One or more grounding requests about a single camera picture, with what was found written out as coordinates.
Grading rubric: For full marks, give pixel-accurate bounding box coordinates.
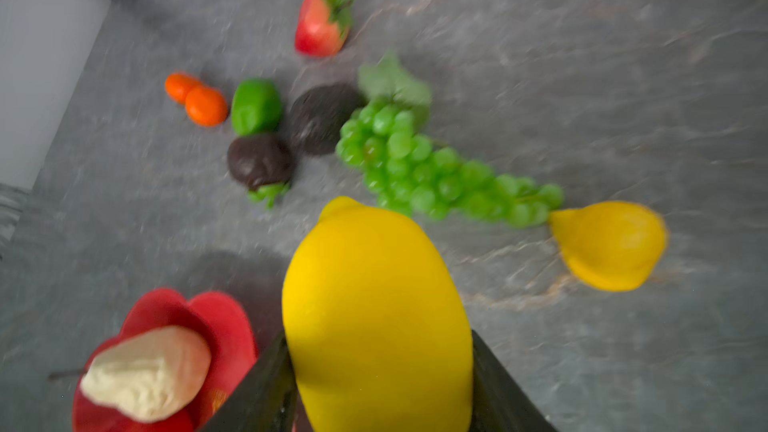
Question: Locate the dark avocado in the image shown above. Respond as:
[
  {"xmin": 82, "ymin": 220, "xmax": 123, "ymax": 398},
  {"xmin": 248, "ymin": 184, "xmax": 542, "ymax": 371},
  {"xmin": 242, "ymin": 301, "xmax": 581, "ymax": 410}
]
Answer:
[{"xmin": 285, "ymin": 83, "xmax": 366, "ymax": 156}]

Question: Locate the red flower-shaped fruit bowl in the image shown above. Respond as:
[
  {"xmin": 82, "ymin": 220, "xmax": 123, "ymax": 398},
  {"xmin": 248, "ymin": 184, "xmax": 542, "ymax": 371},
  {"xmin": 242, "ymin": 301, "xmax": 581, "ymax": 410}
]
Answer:
[{"xmin": 72, "ymin": 288, "xmax": 258, "ymax": 432}]

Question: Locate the green grape bunch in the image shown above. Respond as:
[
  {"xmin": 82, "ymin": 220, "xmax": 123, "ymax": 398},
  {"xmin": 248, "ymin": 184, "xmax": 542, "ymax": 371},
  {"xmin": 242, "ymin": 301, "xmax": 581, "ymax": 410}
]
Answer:
[{"xmin": 336, "ymin": 50, "xmax": 564, "ymax": 228}]

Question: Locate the small yellow pear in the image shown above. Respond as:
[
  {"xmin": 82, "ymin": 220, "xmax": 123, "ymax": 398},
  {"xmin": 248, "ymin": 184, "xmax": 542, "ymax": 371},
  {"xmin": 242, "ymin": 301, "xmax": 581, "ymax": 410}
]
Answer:
[{"xmin": 548, "ymin": 201, "xmax": 668, "ymax": 292}]

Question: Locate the orange tangerine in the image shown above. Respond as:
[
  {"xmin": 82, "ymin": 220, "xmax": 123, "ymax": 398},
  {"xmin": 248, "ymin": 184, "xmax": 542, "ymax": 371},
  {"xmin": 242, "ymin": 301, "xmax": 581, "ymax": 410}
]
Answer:
[
  {"xmin": 184, "ymin": 86, "xmax": 229, "ymax": 127},
  {"xmin": 165, "ymin": 72, "xmax": 202, "ymax": 105}
]

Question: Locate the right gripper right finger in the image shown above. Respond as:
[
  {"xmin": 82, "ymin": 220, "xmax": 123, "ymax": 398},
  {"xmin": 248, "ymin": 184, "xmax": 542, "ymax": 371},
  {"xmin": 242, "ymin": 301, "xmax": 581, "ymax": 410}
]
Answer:
[{"xmin": 469, "ymin": 331, "xmax": 557, "ymax": 432}]

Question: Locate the orange tangerine left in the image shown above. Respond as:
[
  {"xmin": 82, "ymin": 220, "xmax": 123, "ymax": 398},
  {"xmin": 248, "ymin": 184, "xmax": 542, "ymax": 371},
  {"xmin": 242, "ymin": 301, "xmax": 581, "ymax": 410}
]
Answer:
[{"xmin": 165, "ymin": 72, "xmax": 202, "ymax": 105}]

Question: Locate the red strawberry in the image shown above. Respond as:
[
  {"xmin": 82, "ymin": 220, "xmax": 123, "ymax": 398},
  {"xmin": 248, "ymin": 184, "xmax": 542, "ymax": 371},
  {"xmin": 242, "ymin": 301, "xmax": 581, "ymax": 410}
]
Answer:
[{"xmin": 294, "ymin": 0, "xmax": 354, "ymax": 57}]

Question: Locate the orange tangerine right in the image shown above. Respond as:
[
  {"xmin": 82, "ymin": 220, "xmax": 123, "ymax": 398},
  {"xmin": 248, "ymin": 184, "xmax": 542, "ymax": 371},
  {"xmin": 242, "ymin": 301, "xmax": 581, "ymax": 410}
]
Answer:
[{"xmin": 184, "ymin": 86, "xmax": 229, "ymax": 127}]

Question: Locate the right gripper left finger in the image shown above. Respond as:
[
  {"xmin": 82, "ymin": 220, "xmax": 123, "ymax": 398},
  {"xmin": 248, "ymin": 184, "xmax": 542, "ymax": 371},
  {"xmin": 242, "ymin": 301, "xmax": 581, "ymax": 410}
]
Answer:
[{"xmin": 201, "ymin": 332, "xmax": 298, "ymax": 432}]

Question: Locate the large yellow lemon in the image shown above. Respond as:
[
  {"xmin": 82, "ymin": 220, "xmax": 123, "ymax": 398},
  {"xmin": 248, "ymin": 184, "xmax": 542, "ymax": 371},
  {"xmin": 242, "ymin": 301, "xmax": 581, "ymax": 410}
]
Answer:
[{"xmin": 282, "ymin": 196, "xmax": 473, "ymax": 431}]

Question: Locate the green lime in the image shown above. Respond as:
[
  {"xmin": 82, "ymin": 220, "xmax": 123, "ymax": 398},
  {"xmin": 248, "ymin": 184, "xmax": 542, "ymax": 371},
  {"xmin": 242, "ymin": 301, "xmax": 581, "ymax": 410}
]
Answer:
[{"xmin": 231, "ymin": 79, "xmax": 283, "ymax": 136}]

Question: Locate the dark purple mangosteen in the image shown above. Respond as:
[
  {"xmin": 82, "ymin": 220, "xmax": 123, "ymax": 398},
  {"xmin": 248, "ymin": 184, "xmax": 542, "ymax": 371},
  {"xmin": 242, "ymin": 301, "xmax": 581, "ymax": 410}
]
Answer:
[{"xmin": 227, "ymin": 133, "xmax": 297, "ymax": 210}]

